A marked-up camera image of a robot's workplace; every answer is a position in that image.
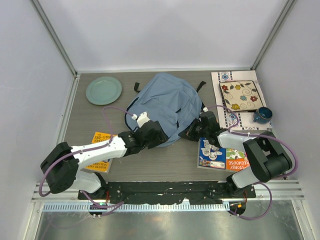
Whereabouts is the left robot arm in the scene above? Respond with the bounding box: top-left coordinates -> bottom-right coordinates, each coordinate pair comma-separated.
38,120 -> 168,200

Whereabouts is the yellow 130-storey treehouse book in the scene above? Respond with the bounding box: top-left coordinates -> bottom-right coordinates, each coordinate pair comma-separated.
84,132 -> 113,174

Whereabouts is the blue illustrated book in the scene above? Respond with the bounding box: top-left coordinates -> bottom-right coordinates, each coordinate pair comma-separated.
197,137 -> 227,170

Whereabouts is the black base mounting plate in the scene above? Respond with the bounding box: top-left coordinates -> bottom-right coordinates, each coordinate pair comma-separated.
89,181 -> 256,205

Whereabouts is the teal round plate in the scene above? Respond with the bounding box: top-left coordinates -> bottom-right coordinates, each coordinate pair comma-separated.
85,76 -> 123,106

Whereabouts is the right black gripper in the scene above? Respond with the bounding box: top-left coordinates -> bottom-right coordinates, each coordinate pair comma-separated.
178,117 -> 209,142

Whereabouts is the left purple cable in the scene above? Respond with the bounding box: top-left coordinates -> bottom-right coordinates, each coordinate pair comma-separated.
39,106 -> 138,216

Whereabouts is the slotted cable duct rail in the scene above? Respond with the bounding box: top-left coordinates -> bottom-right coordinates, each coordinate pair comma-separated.
42,201 -> 230,213

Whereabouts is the dark blue mug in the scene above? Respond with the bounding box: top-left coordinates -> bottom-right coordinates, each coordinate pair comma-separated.
253,107 -> 273,124

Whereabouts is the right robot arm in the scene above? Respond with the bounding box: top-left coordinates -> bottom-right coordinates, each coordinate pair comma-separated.
180,111 -> 293,198

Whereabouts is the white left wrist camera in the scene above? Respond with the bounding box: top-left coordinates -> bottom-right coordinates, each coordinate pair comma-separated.
131,111 -> 150,128

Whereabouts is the orange 78-storey treehouse book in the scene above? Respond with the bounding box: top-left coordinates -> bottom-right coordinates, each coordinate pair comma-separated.
226,148 -> 250,172

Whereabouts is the floral square plate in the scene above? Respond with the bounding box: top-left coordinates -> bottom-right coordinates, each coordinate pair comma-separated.
219,80 -> 264,112

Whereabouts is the light blue backpack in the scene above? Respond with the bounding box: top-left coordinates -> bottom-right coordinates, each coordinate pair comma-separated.
126,72 -> 206,148

